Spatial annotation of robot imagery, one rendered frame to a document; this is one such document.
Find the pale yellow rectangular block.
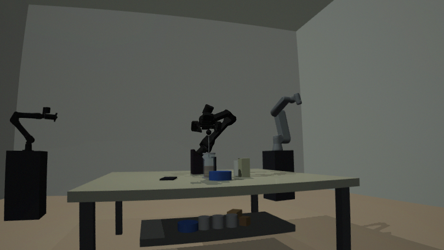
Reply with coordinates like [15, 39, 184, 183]
[238, 158, 251, 177]

